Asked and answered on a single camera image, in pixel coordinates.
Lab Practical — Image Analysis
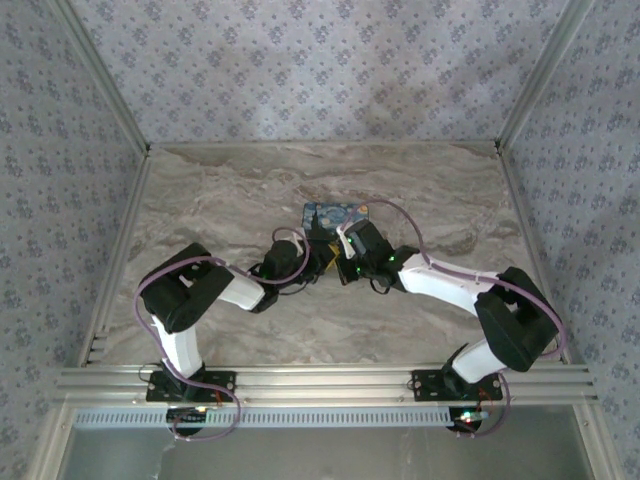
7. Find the aluminium frame post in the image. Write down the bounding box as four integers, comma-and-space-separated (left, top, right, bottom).
573, 404, 619, 480
49, 0, 152, 153
496, 0, 597, 153
27, 404, 76, 480

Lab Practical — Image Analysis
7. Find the long aluminium mounting rail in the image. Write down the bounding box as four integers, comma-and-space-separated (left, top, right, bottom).
54, 364, 599, 405

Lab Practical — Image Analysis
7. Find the starry night print tin box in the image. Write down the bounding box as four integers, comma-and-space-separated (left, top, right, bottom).
302, 201, 372, 237

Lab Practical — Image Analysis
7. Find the aluminium table edge rail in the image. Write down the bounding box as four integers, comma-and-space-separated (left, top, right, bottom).
497, 147, 574, 364
74, 147, 154, 369
149, 141, 501, 150

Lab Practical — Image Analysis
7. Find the grey slotted cable duct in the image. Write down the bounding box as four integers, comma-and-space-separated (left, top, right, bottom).
74, 405, 494, 430

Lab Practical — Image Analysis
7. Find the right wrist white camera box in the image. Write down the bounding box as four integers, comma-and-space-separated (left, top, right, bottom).
337, 224, 358, 261

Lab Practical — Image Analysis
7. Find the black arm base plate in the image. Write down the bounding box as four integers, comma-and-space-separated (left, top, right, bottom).
410, 369, 503, 401
146, 370, 237, 403

